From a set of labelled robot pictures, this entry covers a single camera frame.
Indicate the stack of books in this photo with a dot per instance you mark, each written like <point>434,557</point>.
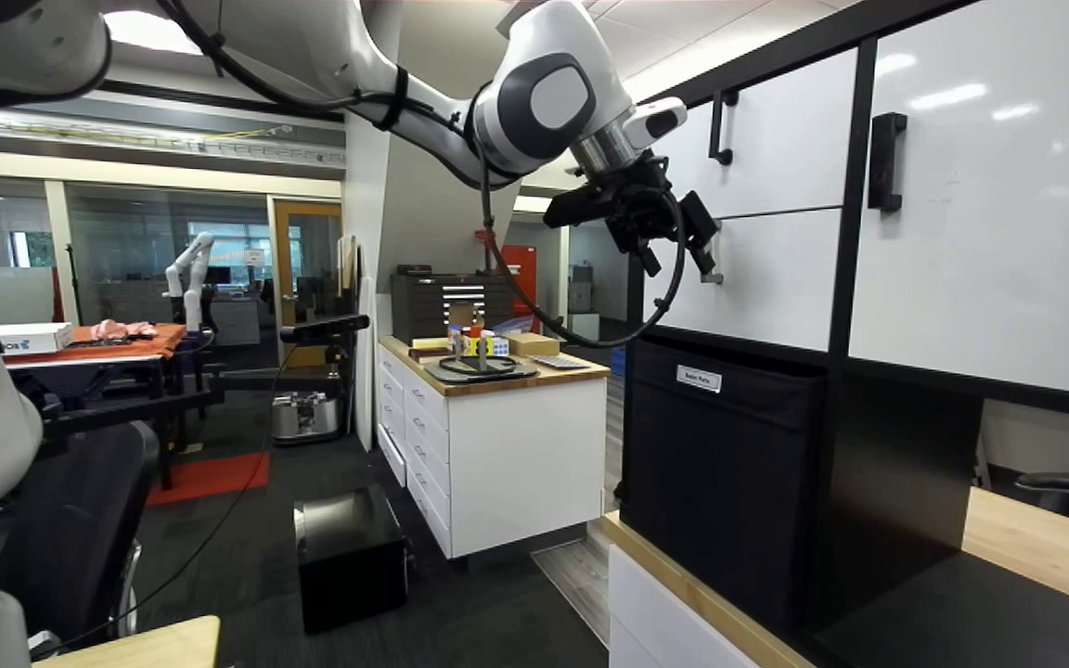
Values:
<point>429,348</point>

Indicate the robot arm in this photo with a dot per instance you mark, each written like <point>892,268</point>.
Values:
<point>544,102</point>

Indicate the colourful small boxes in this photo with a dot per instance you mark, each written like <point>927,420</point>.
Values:
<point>479,341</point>

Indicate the black tool chest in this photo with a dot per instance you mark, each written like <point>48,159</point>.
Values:
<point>437,301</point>

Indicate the wooden door with window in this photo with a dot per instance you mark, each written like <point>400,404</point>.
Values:
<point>307,269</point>

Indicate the white cardboard box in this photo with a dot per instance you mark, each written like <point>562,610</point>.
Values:
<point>33,338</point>

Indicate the black box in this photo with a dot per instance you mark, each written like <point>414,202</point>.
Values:
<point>349,557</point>

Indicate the large white cabinet door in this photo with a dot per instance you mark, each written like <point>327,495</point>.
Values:
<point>1008,232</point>

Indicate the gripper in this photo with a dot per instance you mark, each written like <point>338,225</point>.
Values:
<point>650,199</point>

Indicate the table with orange cloth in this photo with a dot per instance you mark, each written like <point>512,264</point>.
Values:
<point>117,353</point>

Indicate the leaning white boards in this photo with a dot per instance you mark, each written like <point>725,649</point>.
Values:
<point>365,353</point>

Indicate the black shelf unit white fronts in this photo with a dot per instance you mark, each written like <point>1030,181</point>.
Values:
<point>906,464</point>

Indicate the white cabinet with wooden top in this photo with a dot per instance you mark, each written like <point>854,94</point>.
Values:
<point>516,455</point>

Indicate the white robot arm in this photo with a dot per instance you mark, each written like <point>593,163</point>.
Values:
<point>191,274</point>

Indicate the black fabric storage bin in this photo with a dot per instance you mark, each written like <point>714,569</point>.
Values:
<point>720,482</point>

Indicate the calculator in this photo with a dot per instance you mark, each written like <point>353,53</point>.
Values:
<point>560,362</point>

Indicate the ceiling light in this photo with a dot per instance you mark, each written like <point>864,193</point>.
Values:
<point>149,32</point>

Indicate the red cabinet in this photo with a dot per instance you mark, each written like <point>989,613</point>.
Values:
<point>522,278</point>

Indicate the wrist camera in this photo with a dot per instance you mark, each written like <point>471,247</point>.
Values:
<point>581,206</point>

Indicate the red floor mat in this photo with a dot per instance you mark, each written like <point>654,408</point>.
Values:
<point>210,477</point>

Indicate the pink cloth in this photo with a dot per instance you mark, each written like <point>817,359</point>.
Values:
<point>124,328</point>

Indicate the black round stand with post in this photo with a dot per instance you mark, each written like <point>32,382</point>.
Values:
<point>481,369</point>

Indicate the camera on tripod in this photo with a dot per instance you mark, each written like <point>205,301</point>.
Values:
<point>323,327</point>

